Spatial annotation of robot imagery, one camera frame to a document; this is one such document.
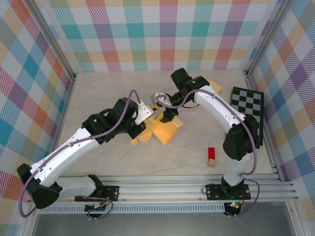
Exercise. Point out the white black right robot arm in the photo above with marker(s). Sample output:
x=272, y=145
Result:
x=216, y=105

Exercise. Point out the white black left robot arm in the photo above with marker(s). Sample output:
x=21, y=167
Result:
x=73, y=150

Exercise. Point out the red wooden block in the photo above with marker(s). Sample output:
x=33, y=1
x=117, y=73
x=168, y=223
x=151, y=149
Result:
x=211, y=153

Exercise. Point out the black grey chessboard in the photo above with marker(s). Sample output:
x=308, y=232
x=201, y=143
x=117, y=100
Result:
x=248, y=103

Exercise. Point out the small natural wooden cube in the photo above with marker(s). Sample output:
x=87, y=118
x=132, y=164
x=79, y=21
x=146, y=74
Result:
x=211, y=163

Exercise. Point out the small circuit board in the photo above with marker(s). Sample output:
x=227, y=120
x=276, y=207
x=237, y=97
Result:
x=235, y=206
x=97, y=207

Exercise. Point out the aluminium mounting rail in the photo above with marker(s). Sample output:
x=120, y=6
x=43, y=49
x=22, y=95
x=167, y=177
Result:
x=160, y=189

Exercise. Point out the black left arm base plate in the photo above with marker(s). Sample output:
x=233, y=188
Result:
x=110, y=193

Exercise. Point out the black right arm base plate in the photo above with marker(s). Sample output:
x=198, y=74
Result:
x=214, y=191

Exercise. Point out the aluminium frame post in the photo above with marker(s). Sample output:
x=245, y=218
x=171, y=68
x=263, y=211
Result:
x=267, y=37
x=54, y=40

